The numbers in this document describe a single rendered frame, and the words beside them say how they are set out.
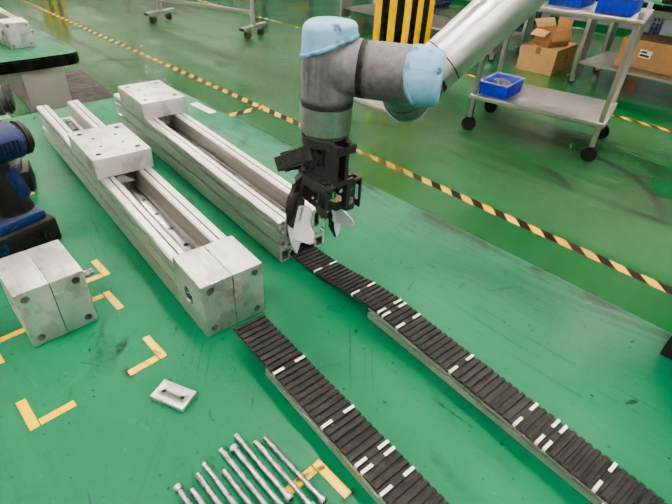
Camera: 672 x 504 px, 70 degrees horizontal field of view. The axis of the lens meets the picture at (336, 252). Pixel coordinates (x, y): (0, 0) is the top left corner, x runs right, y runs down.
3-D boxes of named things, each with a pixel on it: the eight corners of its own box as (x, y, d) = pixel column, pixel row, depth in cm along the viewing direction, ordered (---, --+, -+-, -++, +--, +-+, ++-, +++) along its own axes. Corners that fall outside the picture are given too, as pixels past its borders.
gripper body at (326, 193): (323, 224, 74) (326, 150, 67) (291, 200, 79) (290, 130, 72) (360, 209, 78) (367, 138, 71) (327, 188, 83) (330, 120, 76)
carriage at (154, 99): (188, 122, 124) (185, 95, 120) (146, 131, 118) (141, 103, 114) (162, 104, 134) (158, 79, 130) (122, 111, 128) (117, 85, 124)
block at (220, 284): (277, 304, 78) (276, 257, 73) (207, 337, 72) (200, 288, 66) (248, 276, 84) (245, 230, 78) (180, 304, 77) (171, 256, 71)
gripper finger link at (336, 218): (351, 249, 84) (340, 211, 78) (330, 233, 88) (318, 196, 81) (364, 238, 85) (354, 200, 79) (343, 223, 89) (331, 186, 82)
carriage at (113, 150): (156, 178, 99) (150, 147, 95) (101, 193, 93) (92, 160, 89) (127, 151, 109) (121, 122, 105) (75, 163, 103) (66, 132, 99)
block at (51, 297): (114, 312, 75) (100, 263, 69) (34, 347, 68) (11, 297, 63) (89, 280, 81) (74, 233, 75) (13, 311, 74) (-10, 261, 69)
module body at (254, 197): (323, 244, 93) (325, 205, 88) (280, 262, 87) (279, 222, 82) (154, 117, 141) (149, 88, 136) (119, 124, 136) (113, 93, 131)
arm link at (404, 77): (447, 63, 70) (372, 55, 72) (449, 38, 59) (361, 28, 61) (436, 118, 71) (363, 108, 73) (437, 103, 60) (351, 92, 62)
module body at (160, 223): (236, 281, 82) (232, 240, 77) (180, 304, 77) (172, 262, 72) (86, 130, 131) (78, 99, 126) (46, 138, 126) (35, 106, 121)
